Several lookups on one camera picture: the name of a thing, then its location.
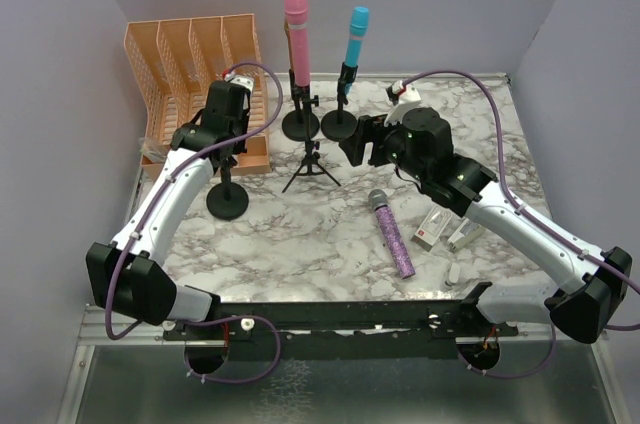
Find black mic stand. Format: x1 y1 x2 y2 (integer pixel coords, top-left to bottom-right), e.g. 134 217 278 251
282 69 320 142
321 62 358 142
206 156 249 221

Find black mini tripod stand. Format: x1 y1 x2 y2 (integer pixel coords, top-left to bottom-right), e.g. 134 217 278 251
281 83 342 194

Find blue microphone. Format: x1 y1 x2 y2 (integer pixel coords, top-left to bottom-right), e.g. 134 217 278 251
341 6 370 94

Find gold microphone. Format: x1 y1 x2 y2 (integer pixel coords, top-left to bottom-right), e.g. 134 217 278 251
283 19 295 72

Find pink microphone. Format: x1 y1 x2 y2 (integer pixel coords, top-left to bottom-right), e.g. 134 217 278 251
284 0 311 87

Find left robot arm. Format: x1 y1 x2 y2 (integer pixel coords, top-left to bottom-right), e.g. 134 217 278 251
86 75 254 325

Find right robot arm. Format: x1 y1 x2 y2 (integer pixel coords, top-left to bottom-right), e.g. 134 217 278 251
339 108 632 344

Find purple glitter microphone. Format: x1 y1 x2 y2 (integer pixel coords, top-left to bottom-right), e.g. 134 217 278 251
368 189 415 279

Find clear plastic bag of parts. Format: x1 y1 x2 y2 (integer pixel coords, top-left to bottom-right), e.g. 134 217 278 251
139 137 168 163

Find white red small box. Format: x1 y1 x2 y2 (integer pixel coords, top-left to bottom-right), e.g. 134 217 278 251
411 205 452 252

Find orange plastic file organizer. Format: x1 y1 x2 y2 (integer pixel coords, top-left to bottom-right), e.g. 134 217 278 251
124 14 262 180

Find white charger adapter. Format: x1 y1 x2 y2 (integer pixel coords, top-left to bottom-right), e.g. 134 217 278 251
447 218 485 252

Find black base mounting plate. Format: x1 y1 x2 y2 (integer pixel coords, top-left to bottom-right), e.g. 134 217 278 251
163 293 520 363

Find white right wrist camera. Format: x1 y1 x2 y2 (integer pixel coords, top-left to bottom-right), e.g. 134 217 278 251
384 80 422 127

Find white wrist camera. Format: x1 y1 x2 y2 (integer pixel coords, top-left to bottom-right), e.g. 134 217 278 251
223 71 255 94
384 80 422 127

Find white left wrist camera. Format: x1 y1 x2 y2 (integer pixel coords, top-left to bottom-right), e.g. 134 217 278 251
223 71 255 94

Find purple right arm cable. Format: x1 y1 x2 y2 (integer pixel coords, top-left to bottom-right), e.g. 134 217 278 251
399 69 640 379

